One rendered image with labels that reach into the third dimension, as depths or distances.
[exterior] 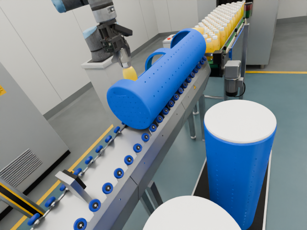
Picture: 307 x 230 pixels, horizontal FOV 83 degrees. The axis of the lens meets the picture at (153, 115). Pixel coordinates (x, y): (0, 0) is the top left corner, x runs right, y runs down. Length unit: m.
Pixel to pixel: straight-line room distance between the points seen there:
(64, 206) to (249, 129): 0.82
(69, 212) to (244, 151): 0.74
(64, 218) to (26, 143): 1.60
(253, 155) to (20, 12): 3.65
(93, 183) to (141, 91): 0.48
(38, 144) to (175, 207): 2.05
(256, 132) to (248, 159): 0.11
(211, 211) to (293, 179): 1.45
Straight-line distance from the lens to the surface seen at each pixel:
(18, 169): 2.44
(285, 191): 1.89
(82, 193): 0.79
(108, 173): 0.89
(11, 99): 2.25
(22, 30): 3.72
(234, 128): 0.78
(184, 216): 0.58
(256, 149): 0.78
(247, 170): 0.88
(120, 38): 0.83
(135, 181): 0.89
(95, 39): 1.81
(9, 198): 1.07
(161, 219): 0.59
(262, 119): 0.83
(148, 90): 0.84
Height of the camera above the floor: 1.57
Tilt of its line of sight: 36 degrees down
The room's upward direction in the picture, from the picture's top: 17 degrees counter-clockwise
